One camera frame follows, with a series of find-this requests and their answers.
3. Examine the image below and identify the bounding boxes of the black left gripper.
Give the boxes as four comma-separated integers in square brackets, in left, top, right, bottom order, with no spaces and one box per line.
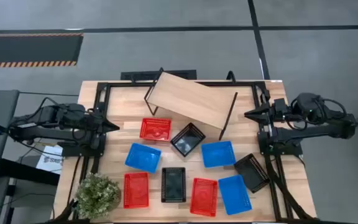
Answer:
[85,110,121,138]

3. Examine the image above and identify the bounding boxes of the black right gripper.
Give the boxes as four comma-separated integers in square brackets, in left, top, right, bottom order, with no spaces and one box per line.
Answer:
[244,97,293,124]

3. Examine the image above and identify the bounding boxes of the blue plastic basket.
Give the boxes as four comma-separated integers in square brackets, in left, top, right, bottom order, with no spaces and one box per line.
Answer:
[218,174,253,216]
[124,142,162,174]
[200,140,237,169]

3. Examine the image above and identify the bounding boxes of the red plastic basket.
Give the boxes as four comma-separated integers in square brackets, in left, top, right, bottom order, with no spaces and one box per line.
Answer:
[189,177,219,218]
[139,117,173,142]
[122,171,150,210]

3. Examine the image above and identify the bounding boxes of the black plastic basket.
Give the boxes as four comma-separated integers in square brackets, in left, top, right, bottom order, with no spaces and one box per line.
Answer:
[233,152,272,194]
[160,166,187,203]
[170,121,207,158]

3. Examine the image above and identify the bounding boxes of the wooden shelf with black legs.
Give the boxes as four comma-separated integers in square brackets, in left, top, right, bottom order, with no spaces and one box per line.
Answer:
[144,67,239,141]

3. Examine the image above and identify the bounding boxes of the white printed paper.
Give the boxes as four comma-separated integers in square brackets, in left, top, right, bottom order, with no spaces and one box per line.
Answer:
[35,144,65,175]

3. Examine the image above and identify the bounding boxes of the green potted plant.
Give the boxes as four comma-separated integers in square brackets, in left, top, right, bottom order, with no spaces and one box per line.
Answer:
[73,172,122,220]

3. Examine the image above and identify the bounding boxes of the black beam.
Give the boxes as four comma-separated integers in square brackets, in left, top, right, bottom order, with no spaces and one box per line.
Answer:
[0,157,61,187]

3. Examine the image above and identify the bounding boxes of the black mat hazard stripes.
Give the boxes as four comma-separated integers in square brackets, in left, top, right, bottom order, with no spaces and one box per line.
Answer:
[0,32,85,69]

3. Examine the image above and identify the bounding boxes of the black metal table frame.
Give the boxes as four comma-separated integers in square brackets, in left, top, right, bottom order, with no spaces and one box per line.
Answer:
[50,79,316,224]

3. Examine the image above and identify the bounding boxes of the black arched bracket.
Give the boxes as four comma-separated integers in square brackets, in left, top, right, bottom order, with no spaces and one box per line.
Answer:
[226,70,237,85]

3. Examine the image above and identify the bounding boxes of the thin black floor cable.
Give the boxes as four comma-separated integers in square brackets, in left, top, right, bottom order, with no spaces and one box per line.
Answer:
[19,90,80,98]

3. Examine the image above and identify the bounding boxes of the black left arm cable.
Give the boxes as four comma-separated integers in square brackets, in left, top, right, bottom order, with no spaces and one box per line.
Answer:
[26,96,62,125]

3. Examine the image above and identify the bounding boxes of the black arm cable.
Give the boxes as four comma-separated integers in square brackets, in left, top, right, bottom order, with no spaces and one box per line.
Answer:
[286,97,348,132]
[26,96,62,125]

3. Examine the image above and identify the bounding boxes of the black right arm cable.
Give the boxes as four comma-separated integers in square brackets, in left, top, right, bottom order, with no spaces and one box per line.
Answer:
[286,97,348,132]

